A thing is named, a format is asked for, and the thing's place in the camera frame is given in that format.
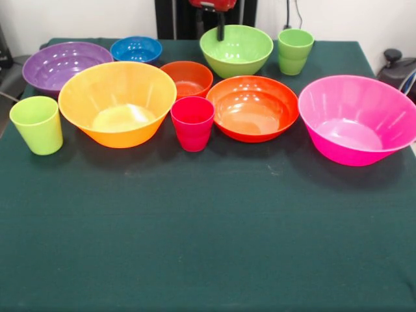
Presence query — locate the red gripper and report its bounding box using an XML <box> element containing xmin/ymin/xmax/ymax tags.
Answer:
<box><xmin>188</xmin><ymin>0</ymin><xmax>237</xmax><ymax>42</ymax></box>

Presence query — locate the green bowl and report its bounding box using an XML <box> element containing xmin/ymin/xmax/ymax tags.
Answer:
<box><xmin>199</xmin><ymin>24</ymin><xmax>274</xmax><ymax>79</ymax></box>

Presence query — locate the small orange-red bowl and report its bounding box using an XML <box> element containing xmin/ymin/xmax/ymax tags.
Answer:
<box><xmin>159</xmin><ymin>60</ymin><xmax>215</xmax><ymax>100</ymax></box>

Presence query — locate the blue bowl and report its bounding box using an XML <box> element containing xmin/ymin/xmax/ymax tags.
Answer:
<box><xmin>109</xmin><ymin>36</ymin><xmax>163</xmax><ymax>66</ymax></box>

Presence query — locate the green cup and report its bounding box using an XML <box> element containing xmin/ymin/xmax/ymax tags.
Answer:
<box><xmin>277</xmin><ymin>28</ymin><xmax>315</xmax><ymax>77</ymax></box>

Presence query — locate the wide orange-red bowl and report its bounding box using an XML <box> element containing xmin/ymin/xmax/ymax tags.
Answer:
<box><xmin>205</xmin><ymin>75</ymin><xmax>300</xmax><ymax>144</ymax></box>

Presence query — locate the magenta red cup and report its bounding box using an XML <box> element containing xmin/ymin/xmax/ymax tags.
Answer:
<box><xmin>170</xmin><ymin>96</ymin><xmax>216</xmax><ymax>153</ymax></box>

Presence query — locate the large yellow-orange bowl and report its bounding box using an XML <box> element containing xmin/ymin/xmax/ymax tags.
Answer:
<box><xmin>58</xmin><ymin>60</ymin><xmax>177</xmax><ymax>150</ymax></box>

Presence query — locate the purple bowl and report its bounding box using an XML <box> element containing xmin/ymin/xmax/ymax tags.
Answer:
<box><xmin>21</xmin><ymin>41</ymin><xmax>114</xmax><ymax>98</ymax></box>

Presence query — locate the pink bowl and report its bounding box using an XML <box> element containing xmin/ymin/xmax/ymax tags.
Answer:
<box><xmin>298</xmin><ymin>75</ymin><xmax>416</xmax><ymax>167</ymax></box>

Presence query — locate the lime yellow cup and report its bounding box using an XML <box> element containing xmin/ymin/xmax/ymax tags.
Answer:
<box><xmin>9</xmin><ymin>96</ymin><xmax>64</xmax><ymax>156</ymax></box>

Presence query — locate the dark green tablecloth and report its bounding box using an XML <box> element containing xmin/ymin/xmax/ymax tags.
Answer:
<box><xmin>0</xmin><ymin>38</ymin><xmax>416</xmax><ymax>312</ymax></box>

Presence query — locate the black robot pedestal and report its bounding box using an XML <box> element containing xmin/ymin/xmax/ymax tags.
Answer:
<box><xmin>154</xmin><ymin>0</ymin><xmax>257</xmax><ymax>40</ymax></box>

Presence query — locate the black wall cable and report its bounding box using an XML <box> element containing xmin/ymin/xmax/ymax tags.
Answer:
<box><xmin>284</xmin><ymin>0</ymin><xmax>304</xmax><ymax>31</ymax></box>

